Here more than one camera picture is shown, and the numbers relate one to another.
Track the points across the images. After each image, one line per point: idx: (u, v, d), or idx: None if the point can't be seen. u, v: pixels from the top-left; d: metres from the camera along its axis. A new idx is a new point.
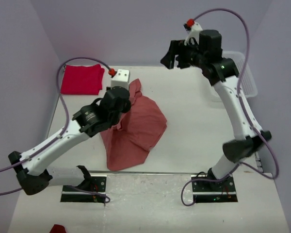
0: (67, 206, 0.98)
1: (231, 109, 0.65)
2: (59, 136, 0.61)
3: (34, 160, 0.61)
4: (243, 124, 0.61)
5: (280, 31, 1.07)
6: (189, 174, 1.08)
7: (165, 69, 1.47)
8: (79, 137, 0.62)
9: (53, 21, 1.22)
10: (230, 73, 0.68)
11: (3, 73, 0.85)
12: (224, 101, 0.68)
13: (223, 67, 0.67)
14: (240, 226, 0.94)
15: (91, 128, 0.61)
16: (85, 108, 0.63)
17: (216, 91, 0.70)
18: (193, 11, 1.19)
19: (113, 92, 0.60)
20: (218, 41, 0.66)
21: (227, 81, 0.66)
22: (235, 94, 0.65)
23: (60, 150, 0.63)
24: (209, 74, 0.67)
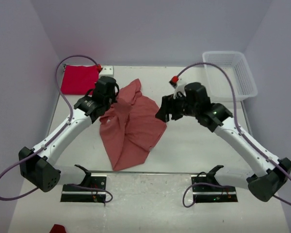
0: (67, 206, 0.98)
1: (240, 149, 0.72)
2: (69, 122, 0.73)
3: (49, 147, 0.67)
4: (258, 159, 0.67)
5: (280, 31, 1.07)
6: (189, 174, 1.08)
7: (164, 69, 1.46)
8: (85, 121, 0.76)
9: (52, 21, 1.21)
10: (224, 116, 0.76)
11: (3, 73, 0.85)
12: (229, 141, 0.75)
13: (216, 113, 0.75)
14: (240, 226, 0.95)
15: (94, 112, 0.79)
16: (82, 99, 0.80)
17: (218, 135, 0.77)
18: (194, 11, 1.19)
19: (102, 82, 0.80)
20: (203, 92, 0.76)
21: (224, 123, 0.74)
22: (237, 133, 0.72)
23: (70, 136, 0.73)
24: (206, 123, 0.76)
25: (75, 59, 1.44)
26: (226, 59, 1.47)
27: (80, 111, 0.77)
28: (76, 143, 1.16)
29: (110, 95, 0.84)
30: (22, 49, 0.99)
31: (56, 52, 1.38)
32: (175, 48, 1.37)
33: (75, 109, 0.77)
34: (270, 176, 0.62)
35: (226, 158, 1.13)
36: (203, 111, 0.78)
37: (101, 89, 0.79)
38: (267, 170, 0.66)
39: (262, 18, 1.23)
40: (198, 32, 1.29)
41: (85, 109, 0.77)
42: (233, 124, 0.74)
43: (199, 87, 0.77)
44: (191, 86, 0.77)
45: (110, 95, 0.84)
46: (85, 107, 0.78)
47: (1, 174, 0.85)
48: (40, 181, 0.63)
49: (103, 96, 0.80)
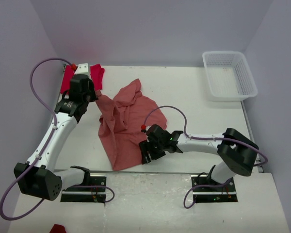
0: (67, 206, 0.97)
1: (200, 147, 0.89)
2: (55, 126, 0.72)
3: (44, 156, 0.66)
4: (210, 143, 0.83)
5: (280, 32, 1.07)
6: (189, 174, 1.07)
7: (165, 69, 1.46)
8: (70, 122, 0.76)
9: (51, 21, 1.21)
10: (178, 135, 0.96)
11: (3, 74, 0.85)
12: (191, 148, 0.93)
13: (171, 139, 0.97)
14: (239, 226, 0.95)
15: (76, 111, 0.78)
16: (61, 102, 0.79)
17: (183, 149, 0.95)
18: (193, 11, 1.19)
19: (75, 79, 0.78)
20: (159, 129, 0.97)
21: (179, 140, 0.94)
22: (188, 138, 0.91)
23: (60, 140, 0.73)
24: (172, 149, 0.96)
25: (75, 59, 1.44)
26: (227, 58, 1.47)
27: (62, 114, 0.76)
28: (76, 143, 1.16)
29: (87, 91, 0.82)
30: (21, 49, 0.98)
31: (55, 51, 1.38)
32: (175, 48, 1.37)
33: (57, 113, 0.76)
34: (223, 148, 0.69)
35: None
36: (167, 141, 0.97)
37: (76, 88, 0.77)
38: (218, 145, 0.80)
39: (262, 17, 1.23)
40: (198, 32, 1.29)
41: (67, 111, 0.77)
42: (184, 137, 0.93)
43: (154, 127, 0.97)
44: (149, 129, 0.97)
45: (87, 91, 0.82)
46: (66, 108, 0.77)
47: (1, 175, 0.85)
48: (45, 189, 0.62)
49: (80, 94, 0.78)
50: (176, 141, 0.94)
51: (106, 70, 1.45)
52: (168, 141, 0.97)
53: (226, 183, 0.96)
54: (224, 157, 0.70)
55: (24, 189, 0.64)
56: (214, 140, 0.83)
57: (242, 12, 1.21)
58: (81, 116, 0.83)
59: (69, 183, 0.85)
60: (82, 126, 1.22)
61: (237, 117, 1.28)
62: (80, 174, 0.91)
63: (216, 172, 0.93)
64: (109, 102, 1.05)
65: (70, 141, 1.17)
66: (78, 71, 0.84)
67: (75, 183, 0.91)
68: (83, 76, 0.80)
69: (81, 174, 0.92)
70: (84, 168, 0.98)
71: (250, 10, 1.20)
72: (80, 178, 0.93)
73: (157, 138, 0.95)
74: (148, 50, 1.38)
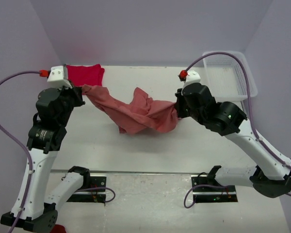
0: (67, 206, 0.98)
1: (257, 156, 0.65)
2: (31, 171, 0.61)
3: (27, 206, 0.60)
4: (275, 166, 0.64)
5: (279, 32, 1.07)
6: (189, 174, 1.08)
7: (164, 69, 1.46)
8: (48, 158, 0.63)
9: (52, 21, 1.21)
10: (236, 116, 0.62)
11: (3, 74, 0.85)
12: (243, 146, 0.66)
13: (230, 117, 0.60)
14: (240, 226, 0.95)
15: (53, 141, 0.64)
16: (32, 131, 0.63)
17: (231, 140, 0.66)
18: (193, 12, 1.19)
19: (43, 101, 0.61)
20: (207, 91, 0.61)
21: (242, 129, 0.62)
22: (255, 140, 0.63)
23: (42, 180, 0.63)
24: (220, 128, 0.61)
25: (75, 59, 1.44)
26: (226, 58, 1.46)
27: (37, 149, 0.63)
28: (76, 143, 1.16)
29: (61, 111, 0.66)
30: (21, 49, 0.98)
31: (55, 51, 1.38)
32: (174, 48, 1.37)
33: (30, 150, 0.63)
34: (288, 183, 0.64)
35: (225, 159, 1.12)
36: (214, 115, 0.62)
37: (46, 113, 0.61)
38: (284, 175, 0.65)
39: (261, 18, 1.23)
40: (198, 32, 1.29)
41: (41, 145, 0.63)
42: (250, 130, 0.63)
43: (201, 87, 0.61)
44: (190, 91, 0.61)
45: (61, 111, 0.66)
46: (40, 143, 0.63)
47: (1, 175, 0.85)
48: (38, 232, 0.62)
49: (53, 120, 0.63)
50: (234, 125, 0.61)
51: (106, 70, 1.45)
52: (215, 114, 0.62)
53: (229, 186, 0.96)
54: (278, 186, 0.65)
55: None
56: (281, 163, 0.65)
57: (242, 13, 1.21)
58: (61, 142, 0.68)
59: (69, 192, 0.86)
60: (82, 126, 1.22)
61: None
62: (79, 181, 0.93)
63: (218, 178, 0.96)
64: (103, 90, 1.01)
65: (70, 140, 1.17)
66: (52, 79, 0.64)
67: (76, 189, 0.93)
68: (54, 93, 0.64)
69: (79, 179, 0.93)
70: (83, 169, 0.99)
71: (250, 11, 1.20)
72: (80, 184, 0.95)
73: (201, 104, 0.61)
74: (148, 50, 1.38)
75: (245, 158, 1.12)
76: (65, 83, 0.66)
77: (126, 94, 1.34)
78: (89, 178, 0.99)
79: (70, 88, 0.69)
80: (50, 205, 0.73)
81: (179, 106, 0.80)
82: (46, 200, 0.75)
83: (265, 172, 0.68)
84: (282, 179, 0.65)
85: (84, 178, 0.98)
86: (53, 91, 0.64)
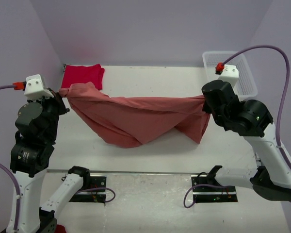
0: (67, 206, 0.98)
1: (271, 160, 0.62)
2: (19, 195, 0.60)
3: (21, 227, 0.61)
4: (287, 175, 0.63)
5: (279, 33, 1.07)
6: (189, 174, 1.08)
7: (165, 69, 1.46)
8: (36, 179, 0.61)
9: (52, 21, 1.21)
10: (262, 117, 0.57)
11: (3, 74, 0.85)
12: (260, 151, 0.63)
13: (258, 117, 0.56)
14: (240, 226, 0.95)
15: (38, 161, 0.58)
16: (13, 152, 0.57)
17: (250, 141, 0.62)
18: (193, 12, 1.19)
19: (23, 119, 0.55)
20: (229, 90, 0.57)
21: (266, 134, 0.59)
22: (276, 146, 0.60)
23: (32, 202, 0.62)
24: (245, 128, 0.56)
25: (75, 59, 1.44)
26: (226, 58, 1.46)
27: (22, 172, 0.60)
28: (77, 143, 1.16)
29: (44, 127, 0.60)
30: (21, 49, 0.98)
31: (55, 51, 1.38)
32: (174, 48, 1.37)
33: (15, 173, 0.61)
34: None
35: (226, 159, 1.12)
36: (237, 114, 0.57)
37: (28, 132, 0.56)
38: None
39: (262, 18, 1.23)
40: (198, 32, 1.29)
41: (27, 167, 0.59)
42: (272, 135, 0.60)
43: (223, 84, 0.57)
44: (211, 87, 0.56)
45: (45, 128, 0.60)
46: (24, 164, 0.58)
47: (1, 174, 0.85)
48: None
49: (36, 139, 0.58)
50: (259, 123, 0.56)
51: (106, 70, 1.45)
52: (238, 114, 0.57)
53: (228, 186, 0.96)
54: (284, 193, 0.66)
55: None
56: None
57: (242, 13, 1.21)
58: (48, 159, 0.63)
59: (68, 195, 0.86)
60: (82, 126, 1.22)
61: None
62: (79, 182, 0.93)
63: (218, 178, 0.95)
64: (85, 88, 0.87)
65: (70, 140, 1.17)
66: (30, 92, 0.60)
67: (76, 190, 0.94)
68: (34, 108, 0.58)
69: (79, 180, 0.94)
70: (83, 169, 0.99)
71: (250, 11, 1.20)
72: (80, 185, 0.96)
73: (223, 102, 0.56)
74: (148, 51, 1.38)
75: (245, 158, 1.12)
76: (45, 93, 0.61)
77: (126, 94, 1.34)
78: (89, 178, 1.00)
79: (52, 97, 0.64)
80: (50, 212, 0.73)
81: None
82: (45, 208, 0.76)
83: (272, 178, 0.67)
84: (290, 188, 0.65)
85: (84, 178, 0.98)
86: (32, 106, 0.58)
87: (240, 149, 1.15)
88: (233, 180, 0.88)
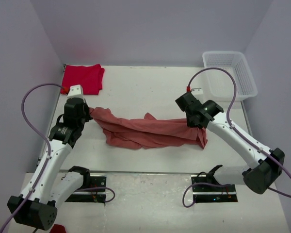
0: (67, 206, 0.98)
1: (233, 142, 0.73)
2: (49, 156, 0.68)
3: (38, 188, 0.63)
4: (249, 151, 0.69)
5: (279, 32, 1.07)
6: (189, 174, 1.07)
7: (165, 69, 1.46)
8: (64, 150, 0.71)
9: (52, 21, 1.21)
10: (215, 110, 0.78)
11: (3, 74, 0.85)
12: (222, 136, 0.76)
13: (206, 109, 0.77)
14: (240, 226, 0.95)
15: (71, 138, 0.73)
16: (55, 127, 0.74)
17: (211, 130, 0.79)
18: (193, 12, 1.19)
19: (71, 104, 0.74)
20: (191, 96, 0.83)
21: (216, 118, 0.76)
22: (228, 127, 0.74)
23: (56, 169, 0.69)
24: (200, 119, 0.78)
25: (75, 59, 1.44)
26: (226, 58, 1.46)
27: (56, 141, 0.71)
28: (76, 143, 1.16)
29: (82, 115, 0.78)
30: (20, 49, 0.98)
31: (55, 51, 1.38)
32: (174, 48, 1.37)
33: (51, 141, 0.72)
34: (262, 166, 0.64)
35: (226, 159, 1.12)
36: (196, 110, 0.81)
37: (70, 112, 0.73)
38: (259, 160, 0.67)
39: (262, 17, 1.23)
40: (198, 32, 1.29)
41: (61, 138, 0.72)
42: (223, 119, 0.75)
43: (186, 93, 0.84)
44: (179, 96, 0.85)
45: (82, 115, 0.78)
46: (60, 136, 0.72)
47: (1, 174, 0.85)
48: (40, 223, 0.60)
49: (74, 120, 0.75)
50: (207, 112, 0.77)
51: (106, 70, 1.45)
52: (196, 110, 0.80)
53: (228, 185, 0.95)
54: (254, 172, 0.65)
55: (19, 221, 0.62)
56: (257, 149, 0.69)
57: (242, 13, 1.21)
58: (75, 142, 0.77)
59: (69, 191, 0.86)
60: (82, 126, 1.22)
61: (237, 117, 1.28)
62: (79, 180, 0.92)
63: (217, 176, 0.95)
64: (105, 111, 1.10)
65: None
66: (72, 95, 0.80)
67: (75, 189, 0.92)
68: (79, 99, 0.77)
69: (79, 178, 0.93)
70: (83, 169, 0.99)
71: (250, 11, 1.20)
72: (80, 184, 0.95)
73: (186, 104, 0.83)
74: (148, 51, 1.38)
75: None
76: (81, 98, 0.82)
77: (125, 94, 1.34)
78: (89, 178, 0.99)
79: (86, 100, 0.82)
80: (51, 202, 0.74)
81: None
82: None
83: (246, 162, 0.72)
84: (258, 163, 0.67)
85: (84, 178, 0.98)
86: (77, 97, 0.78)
87: None
88: (229, 176, 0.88)
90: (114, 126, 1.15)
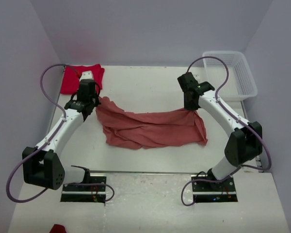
0: (67, 206, 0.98)
1: (217, 114, 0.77)
2: (64, 119, 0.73)
3: (53, 142, 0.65)
4: (229, 121, 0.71)
5: (279, 32, 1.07)
6: (189, 174, 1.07)
7: (165, 69, 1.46)
8: (78, 118, 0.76)
9: (52, 21, 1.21)
10: (207, 89, 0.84)
11: (3, 74, 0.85)
12: (210, 110, 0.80)
13: (199, 87, 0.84)
14: (240, 226, 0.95)
15: (84, 110, 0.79)
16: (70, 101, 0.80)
17: (202, 106, 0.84)
18: (193, 12, 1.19)
19: (84, 81, 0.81)
20: (190, 75, 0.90)
21: (205, 94, 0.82)
22: (215, 101, 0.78)
23: (68, 132, 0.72)
24: (192, 95, 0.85)
25: (75, 59, 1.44)
26: (226, 58, 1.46)
27: (72, 110, 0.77)
28: (76, 143, 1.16)
29: (93, 93, 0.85)
30: (20, 48, 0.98)
31: (55, 51, 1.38)
32: (174, 48, 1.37)
33: (67, 110, 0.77)
34: (236, 132, 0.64)
35: None
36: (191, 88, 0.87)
37: (85, 90, 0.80)
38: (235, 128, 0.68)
39: (262, 17, 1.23)
40: (198, 32, 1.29)
41: (75, 108, 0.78)
42: (212, 94, 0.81)
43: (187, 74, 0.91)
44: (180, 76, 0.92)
45: (93, 93, 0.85)
46: (75, 107, 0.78)
47: (1, 174, 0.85)
48: (50, 174, 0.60)
49: (88, 96, 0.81)
50: (199, 89, 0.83)
51: (106, 69, 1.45)
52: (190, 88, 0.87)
53: (226, 179, 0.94)
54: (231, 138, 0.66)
55: (28, 174, 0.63)
56: (236, 120, 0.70)
57: (243, 13, 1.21)
58: (88, 116, 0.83)
59: (69, 179, 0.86)
60: (82, 126, 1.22)
61: None
62: (81, 174, 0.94)
63: (215, 172, 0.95)
64: (109, 102, 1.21)
65: (70, 139, 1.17)
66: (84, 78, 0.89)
67: (74, 182, 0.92)
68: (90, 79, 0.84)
69: (81, 172, 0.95)
70: (85, 168, 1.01)
71: (250, 11, 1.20)
72: (82, 176, 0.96)
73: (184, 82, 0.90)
74: (148, 50, 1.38)
75: None
76: None
77: (125, 94, 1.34)
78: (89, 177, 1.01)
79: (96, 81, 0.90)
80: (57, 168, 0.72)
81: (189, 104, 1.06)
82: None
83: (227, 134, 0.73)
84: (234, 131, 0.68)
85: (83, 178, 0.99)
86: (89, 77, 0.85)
87: None
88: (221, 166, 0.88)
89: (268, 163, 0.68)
90: (118, 118, 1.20)
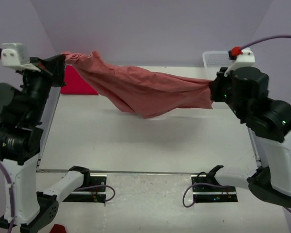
0: (67, 206, 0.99)
1: (281, 166, 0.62)
2: (9, 185, 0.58)
3: (18, 215, 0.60)
4: None
5: (279, 31, 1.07)
6: (189, 174, 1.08)
7: (165, 69, 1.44)
8: (24, 169, 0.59)
9: (52, 20, 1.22)
10: (288, 124, 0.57)
11: None
12: (273, 155, 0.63)
13: (284, 123, 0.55)
14: (241, 226, 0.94)
15: (24, 148, 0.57)
16: None
17: (266, 142, 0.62)
18: (193, 11, 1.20)
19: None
20: (265, 83, 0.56)
21: (286, 139, 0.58)
22: (290, 154, 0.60)
23: (26, 189, 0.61)
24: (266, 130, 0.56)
25: None
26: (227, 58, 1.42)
27: (9, 161, 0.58)
28: (76, 143, 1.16)
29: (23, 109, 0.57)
30: None
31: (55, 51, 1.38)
32: (174, 47, 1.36)
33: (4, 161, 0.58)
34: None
35: (226, 159, 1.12)
36: (262, 112, 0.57)
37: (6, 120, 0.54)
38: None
39: (261, 17, 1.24)
40: (199, 32, 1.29)
41: (15, 157, 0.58)
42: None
43: (261, 78, 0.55)
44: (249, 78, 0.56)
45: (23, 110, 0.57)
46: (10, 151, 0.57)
47: None
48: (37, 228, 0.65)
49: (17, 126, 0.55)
50: (282, 128, 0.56)
51: None
52: (261, 113, 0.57)
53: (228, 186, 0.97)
54: (282, 199, 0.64)
55: None
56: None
57: (242, 13, 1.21)
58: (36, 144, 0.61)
59: (69, 190, 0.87)
60: (82, 127, 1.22)
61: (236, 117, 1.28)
62: (80, 179, 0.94)
63: (219, 179, 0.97)
64: (92, 60, 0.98)
65: (70, 140, 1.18)
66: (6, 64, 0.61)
67: (75, 188, 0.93)
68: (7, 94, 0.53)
69: (80, 177, 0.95)
70: (84, 169, 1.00)
71: (250, 11, 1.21)
72: (81, 183, 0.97)
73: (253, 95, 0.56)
74: (148, 50, 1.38)
75: (244, 158, 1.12)
76: (24, 65, 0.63)
77: None
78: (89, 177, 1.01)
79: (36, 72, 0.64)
80: (52, 196, 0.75)
81: (218, 90, 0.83)
82: (47, 193, 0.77)
83: (273, 182, 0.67)
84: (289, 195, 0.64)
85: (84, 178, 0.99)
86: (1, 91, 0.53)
87: (239, 149, 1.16)
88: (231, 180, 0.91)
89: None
90: (108, 77, 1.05)
